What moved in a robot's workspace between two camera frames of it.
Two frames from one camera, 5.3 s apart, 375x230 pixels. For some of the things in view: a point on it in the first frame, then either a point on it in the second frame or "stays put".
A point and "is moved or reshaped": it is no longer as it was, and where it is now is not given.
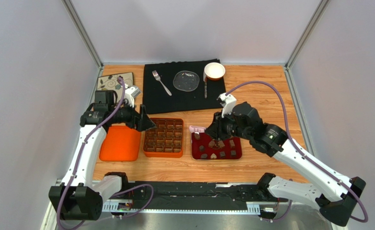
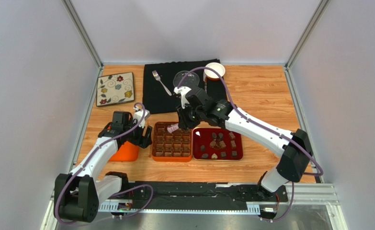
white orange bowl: [214, 71] stays put
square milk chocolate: [221, 144] stays put
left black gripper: [142, 124] -> [140, 141]
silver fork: [156, 76] stays put
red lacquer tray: [204, 147] stays put
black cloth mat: [173, 86] stays put
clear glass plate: [186, 80] stays put
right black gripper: [219, 128] -> [185, 118]
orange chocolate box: [166, 140] is moved or reshaped
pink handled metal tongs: [196, 129] -> [171, 128]
